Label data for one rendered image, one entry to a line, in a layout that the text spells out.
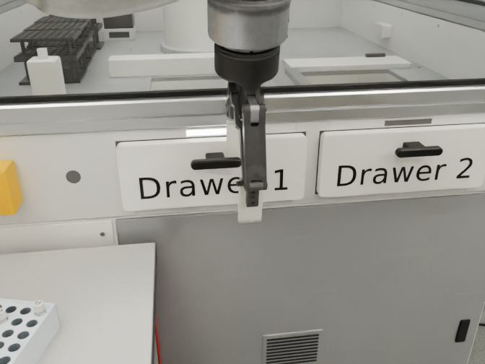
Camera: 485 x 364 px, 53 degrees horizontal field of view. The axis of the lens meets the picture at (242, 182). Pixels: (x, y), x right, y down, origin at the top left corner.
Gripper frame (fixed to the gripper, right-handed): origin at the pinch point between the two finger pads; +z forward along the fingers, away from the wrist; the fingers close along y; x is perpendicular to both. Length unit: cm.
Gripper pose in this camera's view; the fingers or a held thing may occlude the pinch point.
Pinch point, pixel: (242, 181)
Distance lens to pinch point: 66.9
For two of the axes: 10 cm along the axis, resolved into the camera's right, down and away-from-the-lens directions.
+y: -1.4, -6.1, 7.8
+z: -0.3, 7.9, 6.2
